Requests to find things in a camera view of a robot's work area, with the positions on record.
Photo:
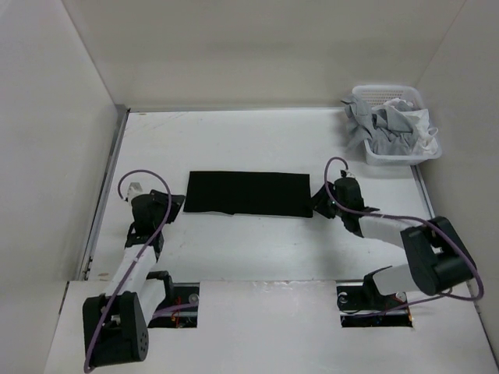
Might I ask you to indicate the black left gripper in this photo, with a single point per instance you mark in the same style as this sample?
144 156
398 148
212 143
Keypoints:
176 204

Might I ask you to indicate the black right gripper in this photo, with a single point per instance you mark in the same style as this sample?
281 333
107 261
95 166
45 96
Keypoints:
318 202

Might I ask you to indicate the black tank top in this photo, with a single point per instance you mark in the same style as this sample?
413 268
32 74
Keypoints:
246 192

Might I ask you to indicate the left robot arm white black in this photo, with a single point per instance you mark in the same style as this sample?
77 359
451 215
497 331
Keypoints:
115 323

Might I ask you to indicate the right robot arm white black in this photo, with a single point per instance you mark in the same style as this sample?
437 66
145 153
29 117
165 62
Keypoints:
436 258

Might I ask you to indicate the grey tank top in basket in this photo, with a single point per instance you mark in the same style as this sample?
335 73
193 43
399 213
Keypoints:
386 130

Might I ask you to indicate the white tank top in basket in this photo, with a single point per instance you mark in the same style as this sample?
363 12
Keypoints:
426 143

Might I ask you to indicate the white plastic laundry basket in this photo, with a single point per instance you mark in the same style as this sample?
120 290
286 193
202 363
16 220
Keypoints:
377 95

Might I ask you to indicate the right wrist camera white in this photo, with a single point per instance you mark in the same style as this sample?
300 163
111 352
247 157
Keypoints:
347 174

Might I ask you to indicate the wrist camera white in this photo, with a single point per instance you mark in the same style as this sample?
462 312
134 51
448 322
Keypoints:
135 189
347 174

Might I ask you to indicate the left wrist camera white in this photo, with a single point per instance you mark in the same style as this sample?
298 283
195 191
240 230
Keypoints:
135 189

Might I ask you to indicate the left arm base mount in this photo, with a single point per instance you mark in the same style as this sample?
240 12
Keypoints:
179 309

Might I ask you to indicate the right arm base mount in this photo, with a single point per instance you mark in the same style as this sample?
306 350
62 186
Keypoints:
362 306

